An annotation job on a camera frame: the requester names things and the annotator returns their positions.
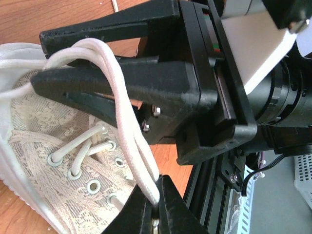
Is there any white perforated plastic basket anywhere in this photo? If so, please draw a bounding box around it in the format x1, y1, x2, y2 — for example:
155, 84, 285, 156
294, 154, 312, 208

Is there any light blue cable duct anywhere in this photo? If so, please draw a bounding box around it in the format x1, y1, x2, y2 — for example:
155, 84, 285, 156
224, 179, 255, 234

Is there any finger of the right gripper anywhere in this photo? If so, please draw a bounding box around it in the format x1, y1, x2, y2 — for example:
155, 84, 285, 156
39, 0, 180, 57
31, 61, 200, 144

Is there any black aluminium frame rail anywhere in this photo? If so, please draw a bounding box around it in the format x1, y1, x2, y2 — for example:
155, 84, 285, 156
183, 150, 246, 234

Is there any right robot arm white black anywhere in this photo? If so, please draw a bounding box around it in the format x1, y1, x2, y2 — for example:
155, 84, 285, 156
39, 0, 312, 165

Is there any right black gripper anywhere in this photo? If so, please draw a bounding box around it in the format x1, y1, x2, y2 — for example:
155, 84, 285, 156
144, 1, 312, 165

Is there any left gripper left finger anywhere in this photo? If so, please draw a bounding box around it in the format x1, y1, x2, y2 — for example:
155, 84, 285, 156
102, 186, 153, 234

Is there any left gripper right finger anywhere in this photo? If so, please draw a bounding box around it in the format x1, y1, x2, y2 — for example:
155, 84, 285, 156
156, 175, 207, 234

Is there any white lace sneaker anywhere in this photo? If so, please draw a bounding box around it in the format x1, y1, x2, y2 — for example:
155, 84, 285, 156
0, 39, 160, 234
111, 0, 119, 12

